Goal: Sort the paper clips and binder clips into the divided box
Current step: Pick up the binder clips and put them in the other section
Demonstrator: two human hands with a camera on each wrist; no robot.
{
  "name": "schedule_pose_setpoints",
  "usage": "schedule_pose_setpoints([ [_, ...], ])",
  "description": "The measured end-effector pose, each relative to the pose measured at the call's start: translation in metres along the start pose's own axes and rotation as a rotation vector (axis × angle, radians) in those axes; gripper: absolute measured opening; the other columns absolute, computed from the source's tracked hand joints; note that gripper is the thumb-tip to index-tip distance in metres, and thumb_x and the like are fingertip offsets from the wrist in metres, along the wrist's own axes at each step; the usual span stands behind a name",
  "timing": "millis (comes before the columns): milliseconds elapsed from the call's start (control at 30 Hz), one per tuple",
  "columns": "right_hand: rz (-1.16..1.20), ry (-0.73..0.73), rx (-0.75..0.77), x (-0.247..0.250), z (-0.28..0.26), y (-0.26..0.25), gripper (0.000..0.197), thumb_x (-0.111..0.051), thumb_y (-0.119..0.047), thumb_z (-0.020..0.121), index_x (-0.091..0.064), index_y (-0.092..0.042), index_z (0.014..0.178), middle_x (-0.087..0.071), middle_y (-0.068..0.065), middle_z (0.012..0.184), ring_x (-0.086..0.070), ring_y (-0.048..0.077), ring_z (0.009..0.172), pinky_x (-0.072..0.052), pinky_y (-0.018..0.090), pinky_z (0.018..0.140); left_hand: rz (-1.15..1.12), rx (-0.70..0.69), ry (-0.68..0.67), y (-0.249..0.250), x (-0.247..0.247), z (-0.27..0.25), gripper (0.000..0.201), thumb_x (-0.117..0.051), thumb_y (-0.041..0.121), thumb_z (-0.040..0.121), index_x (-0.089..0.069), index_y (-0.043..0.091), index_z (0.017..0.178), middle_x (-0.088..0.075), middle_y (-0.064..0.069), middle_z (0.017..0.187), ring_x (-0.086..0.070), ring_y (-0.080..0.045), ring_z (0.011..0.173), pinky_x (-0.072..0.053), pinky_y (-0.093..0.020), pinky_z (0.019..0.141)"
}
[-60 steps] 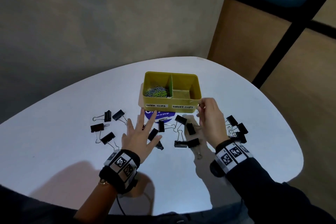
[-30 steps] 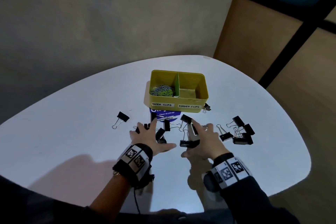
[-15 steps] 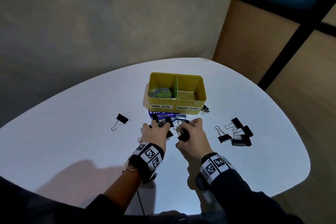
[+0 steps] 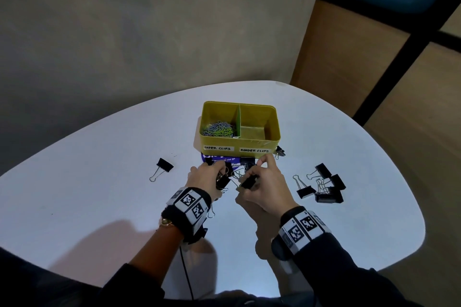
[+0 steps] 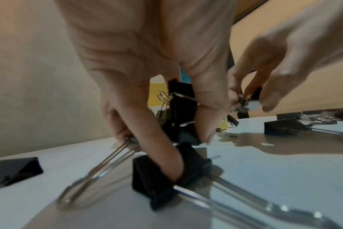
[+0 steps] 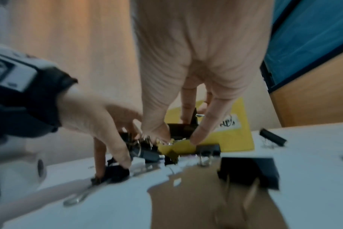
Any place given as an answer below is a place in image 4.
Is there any person's right hand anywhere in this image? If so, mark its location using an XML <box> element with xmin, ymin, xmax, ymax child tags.
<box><xmin>234</xmin><ymin>153</ymin><xmax>300</xmax><ymax>219</ymax></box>

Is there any person's left hand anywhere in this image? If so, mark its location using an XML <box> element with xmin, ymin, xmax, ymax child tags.
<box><xmin>184</xmin><ymin>161</ymin><xmax>234</xmax><ymax>202</ymax></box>

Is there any black metal binder clip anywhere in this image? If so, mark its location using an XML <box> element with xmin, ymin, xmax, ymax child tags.
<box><xmin>215</xmin><ymin>163</ymin><xmax>233</xmax><ymax>190</ymax></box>
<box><xmin>240</xmin><ymin>173</ymin><xmax>260</xmax><ymax>190</ymax></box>

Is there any pile of coloured paper clips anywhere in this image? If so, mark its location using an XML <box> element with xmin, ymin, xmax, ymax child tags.
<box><xmin>201</xmin><ymin>121</ymin><xmax>238</xmax><ymax>138</ymax></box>

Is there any group of black binder clips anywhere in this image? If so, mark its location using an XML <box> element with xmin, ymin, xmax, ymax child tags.
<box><xmin>149</xmin><ymin>144</ymin><xmax>346</xmax><ymax>205</ymax></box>

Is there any yellow divided tin box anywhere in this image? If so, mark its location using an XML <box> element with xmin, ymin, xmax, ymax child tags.
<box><xmin>194</xmin><ymin>101</ymin><xmax>281</xmax><ymax>156</ymax></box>

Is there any person's right forearm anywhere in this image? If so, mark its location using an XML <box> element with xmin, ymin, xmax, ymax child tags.
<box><xmin>291</xmin><ymin>233</ymin><xmax>425</xmax><ymax>307</ymax></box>

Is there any person's left forearm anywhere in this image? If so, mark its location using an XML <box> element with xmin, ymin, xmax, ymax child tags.
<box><xmin>128</xmin><ymin>225</ymin><xmax>183</xmax><ymax>275</ymax></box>

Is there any person's black sweater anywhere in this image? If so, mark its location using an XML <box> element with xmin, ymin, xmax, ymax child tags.
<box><xmin>0</xmin><ymin>233</ymin><xmax>425</xmax><ymax>307</ymax></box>

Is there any purple round sticker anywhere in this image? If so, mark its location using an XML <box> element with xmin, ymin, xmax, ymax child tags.
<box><xmin>201</xmin><ymin>152</ymin><xmax>258</xmax><ymax>167</ymax></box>

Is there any wooden partition panel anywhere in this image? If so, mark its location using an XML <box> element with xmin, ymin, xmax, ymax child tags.
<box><xmin>290</xmin><ymin>0</ymin><xmax>411</xmax><ymax>118</ymax></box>
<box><xmin>364</xmin><ymin>42</ymin><xmax>461</xmax><ymax>307</ymax></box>

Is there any beige partition panel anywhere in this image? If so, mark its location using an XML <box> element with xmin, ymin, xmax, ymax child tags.
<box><xmin>439</xmin><ymin>4</ymin><xmax>461</xmax><ymax>37</ymax></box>

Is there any black left wrist camera band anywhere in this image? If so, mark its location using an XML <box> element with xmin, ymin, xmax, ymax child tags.
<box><xmin>161</xmin><ymin>187</ymin><xmax>213</xmax><ymax>245</ymax></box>

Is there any black wrist camera band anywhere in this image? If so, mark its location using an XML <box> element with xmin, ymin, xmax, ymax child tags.
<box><xmin>161</xmin><ymin>187</ymin><xmax>213</xmax><ymax>245</ymax></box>
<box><xmin>270</xmin><ymin>206</ymin><xmax>332</xmax><ymax>262</ymax></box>

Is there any black right wrist camera band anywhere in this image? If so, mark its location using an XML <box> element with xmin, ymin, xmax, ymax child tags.
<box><xmin>270</xmin><ymin>206</ymin><xmax>332</xmax><ymax>262</ymax></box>

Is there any black camera cable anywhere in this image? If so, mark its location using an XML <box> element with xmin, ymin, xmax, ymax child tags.
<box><xmin>179</xmin><ymin>244</ymin><xmax>195</xmax><ymax>300</ymax></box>

